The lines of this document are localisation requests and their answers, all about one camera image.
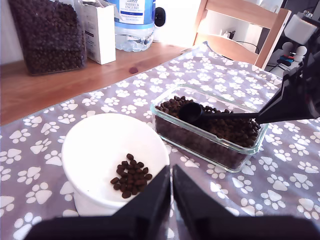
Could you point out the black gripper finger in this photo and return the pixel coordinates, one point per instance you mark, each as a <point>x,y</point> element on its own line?
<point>282,100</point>
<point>297,113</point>
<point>195,202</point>
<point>150,202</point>

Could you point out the small brown kibble heap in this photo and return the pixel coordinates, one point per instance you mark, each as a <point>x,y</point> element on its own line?
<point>132,177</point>

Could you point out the black plastic measuring scoop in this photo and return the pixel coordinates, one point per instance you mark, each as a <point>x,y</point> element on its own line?
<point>190,112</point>

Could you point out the white ceramic paw-print cat bowl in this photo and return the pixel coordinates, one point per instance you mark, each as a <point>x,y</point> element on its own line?
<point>100,140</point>

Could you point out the white figurine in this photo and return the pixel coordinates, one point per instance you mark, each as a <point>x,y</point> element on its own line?
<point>287,48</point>

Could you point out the rectangular clear glass container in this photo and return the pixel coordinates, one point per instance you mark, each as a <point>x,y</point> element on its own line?
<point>232,165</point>

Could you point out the large brown kibble mass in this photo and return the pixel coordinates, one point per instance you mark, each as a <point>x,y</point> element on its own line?
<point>225,130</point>

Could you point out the grey paw-print cloth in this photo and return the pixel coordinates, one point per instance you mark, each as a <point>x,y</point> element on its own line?
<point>275,175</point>

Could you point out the wooden chair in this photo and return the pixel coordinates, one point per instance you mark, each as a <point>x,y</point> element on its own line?
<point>237,47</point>

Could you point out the large blue-label water bottle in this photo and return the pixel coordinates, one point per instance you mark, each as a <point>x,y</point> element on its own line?
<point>132,15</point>

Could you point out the white cardboard carton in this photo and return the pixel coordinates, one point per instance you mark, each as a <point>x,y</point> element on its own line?
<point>100,37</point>

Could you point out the tall clear kibble canister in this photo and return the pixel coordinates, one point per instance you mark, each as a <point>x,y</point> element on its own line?
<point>50,37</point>

